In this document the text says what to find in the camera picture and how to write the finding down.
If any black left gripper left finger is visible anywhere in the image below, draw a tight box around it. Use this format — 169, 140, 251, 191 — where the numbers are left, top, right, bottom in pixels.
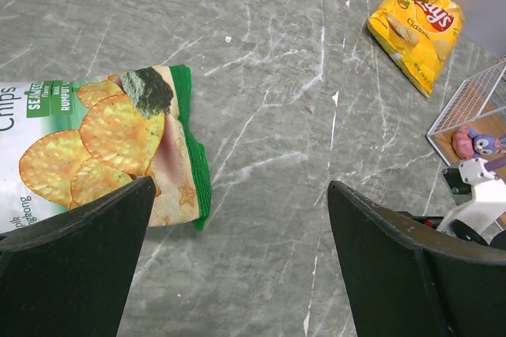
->
1, 176, 156, 336

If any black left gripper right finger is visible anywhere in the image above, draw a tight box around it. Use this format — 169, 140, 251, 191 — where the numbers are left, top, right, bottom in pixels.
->
327, 181, 505, 336

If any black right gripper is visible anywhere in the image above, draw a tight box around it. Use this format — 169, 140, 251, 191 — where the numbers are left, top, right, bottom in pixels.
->
410, 215, 505, 250

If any purple bunny donut toy front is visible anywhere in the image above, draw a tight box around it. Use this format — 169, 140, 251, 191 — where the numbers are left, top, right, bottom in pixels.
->
451, 127, 505, 160

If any green cassava chips bag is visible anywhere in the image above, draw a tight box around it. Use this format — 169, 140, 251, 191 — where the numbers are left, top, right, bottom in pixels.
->
1, 65, 212, 232

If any yellow Lays chips bag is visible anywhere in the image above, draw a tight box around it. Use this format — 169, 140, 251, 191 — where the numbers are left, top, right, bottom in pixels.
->
367, 0, 466, 97

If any white wire wooden shelf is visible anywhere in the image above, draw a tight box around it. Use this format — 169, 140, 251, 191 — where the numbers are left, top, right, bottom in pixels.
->
426, 59, 505, 165

